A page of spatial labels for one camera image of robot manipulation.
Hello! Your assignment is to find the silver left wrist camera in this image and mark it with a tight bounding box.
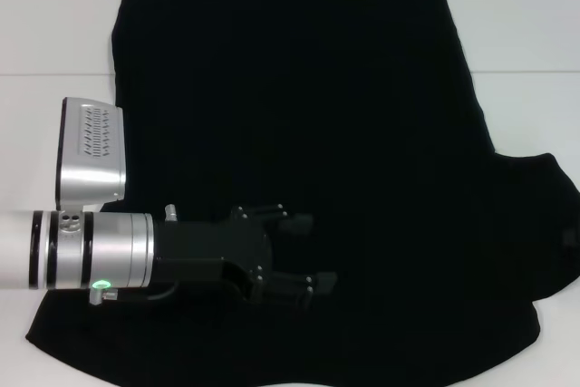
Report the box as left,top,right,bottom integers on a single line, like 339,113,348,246
54,96,129,214

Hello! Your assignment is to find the black t-shirt with FREE print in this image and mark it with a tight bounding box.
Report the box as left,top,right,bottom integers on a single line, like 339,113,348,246
24,0,580,387

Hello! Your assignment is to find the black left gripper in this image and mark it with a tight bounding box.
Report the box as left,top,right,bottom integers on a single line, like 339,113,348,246
151,203,340,311

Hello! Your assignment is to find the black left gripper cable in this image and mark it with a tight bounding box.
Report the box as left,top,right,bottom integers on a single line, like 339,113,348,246
89,204,180,307

